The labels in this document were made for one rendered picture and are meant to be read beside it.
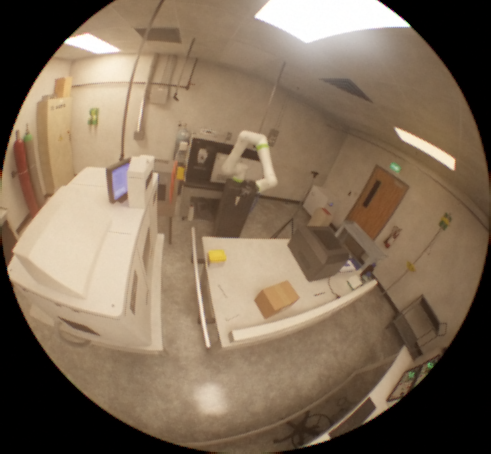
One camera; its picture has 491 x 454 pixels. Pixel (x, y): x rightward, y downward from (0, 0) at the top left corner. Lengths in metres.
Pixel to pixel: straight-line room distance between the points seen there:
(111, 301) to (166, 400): 1.53
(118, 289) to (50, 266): 0.22
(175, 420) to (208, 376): 0.63
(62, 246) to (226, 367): 1.75
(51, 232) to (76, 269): 0.13
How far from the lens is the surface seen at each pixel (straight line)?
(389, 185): 4.34
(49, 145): 3.87
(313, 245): 1.47
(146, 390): 1.96
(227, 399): 1.97
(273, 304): 1.05
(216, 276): 1.22
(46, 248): 0.57
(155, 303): 1.09
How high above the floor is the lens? 1.91
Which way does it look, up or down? 30 degrees down
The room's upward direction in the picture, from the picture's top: 20 degrees clockwise
